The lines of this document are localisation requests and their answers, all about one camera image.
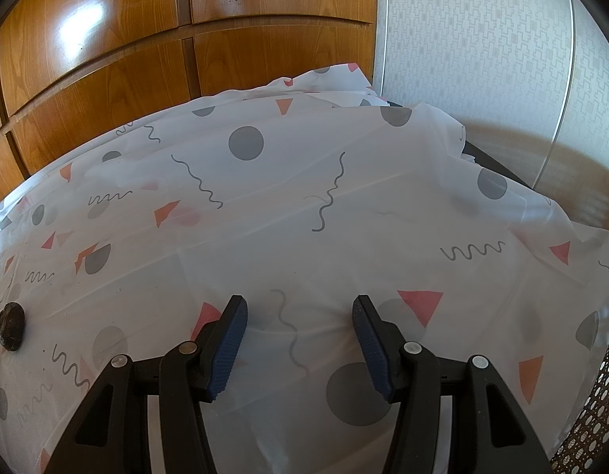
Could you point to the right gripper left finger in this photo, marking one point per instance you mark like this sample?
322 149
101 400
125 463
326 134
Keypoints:
108 432

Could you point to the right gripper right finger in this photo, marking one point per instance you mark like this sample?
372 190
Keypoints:
489 430

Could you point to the rattan chair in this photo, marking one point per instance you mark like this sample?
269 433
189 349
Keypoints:
586 447

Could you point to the dark brown round fruit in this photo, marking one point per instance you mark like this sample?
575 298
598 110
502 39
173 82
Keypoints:
12 326

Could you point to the white patterned tablecloth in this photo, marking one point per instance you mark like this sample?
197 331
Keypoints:
298 196

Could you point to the wooden cabinet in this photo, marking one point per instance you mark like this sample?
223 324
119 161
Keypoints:
71 70

